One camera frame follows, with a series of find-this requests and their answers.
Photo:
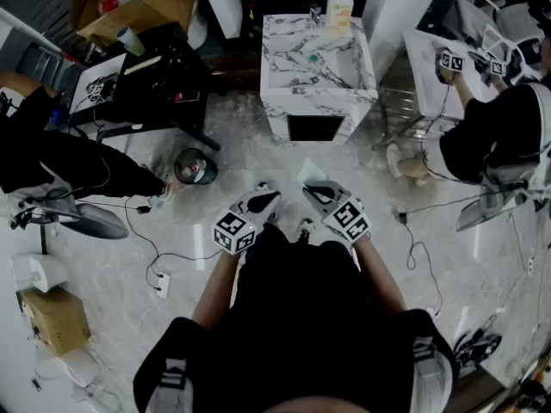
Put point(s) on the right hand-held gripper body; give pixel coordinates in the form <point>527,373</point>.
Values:
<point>346,220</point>

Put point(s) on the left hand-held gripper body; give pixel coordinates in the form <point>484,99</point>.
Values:
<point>234,230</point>

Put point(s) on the person's right forearm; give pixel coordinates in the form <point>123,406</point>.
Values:
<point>381,273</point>

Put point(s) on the person's left forearm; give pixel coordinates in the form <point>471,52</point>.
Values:
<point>215,286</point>

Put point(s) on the clear soap pump bottle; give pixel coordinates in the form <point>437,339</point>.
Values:
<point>340,9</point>

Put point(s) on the person's right shoe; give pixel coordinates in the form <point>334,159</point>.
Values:
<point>306,229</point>

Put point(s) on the person's shoe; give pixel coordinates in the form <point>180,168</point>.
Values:
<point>306,229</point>
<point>263,186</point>

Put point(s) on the person's left shoe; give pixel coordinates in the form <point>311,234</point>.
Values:
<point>263,186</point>

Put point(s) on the black power adapter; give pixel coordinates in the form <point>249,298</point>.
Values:
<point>402,217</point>
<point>143,209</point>

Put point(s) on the dark round waste bin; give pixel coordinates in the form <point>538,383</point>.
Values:
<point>196,167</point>

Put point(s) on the white slipper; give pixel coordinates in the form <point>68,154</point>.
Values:
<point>394,159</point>

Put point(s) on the white power strip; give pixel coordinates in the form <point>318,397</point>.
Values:
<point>162,284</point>

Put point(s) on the person's black shirt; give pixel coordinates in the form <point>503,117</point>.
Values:
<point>301,316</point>

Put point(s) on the marble pattern sink cabinet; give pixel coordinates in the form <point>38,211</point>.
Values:
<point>318,101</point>

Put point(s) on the chrome metal rack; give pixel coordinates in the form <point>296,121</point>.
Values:
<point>400,110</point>

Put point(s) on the grey office chair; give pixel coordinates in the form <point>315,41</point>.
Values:
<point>94,221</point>
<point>495,200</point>

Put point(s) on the green drain plug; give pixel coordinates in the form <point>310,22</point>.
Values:
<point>313,57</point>

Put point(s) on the black table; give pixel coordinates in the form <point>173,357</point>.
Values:
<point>163,80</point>

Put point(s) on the white sink cabinet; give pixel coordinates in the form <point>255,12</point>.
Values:
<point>430,75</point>

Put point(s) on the black patterned sneakers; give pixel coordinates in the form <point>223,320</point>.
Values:
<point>478,347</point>

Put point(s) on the beige flat strip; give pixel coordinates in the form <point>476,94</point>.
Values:
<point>142,64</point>

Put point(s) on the idle hand-held gripper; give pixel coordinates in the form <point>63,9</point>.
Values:
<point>101,88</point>

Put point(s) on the small brown cardboard box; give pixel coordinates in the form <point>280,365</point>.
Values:
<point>56,321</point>

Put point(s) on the white paper roll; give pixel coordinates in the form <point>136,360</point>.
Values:
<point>36,271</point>

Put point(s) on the chrome faucet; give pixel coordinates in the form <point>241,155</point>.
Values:
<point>314,15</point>

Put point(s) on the green plastic cup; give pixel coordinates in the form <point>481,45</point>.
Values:
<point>135,46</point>

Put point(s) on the white board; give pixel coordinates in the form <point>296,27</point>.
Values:
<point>84,84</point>

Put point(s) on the blue round cap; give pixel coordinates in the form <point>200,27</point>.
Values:
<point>56,116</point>

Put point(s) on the white plastic cup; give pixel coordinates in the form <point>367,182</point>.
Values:
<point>124,33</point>

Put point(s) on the large brown cardboard box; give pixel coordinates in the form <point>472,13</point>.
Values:
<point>159,2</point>

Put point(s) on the white mesh chair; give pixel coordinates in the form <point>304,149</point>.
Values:
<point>516,24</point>

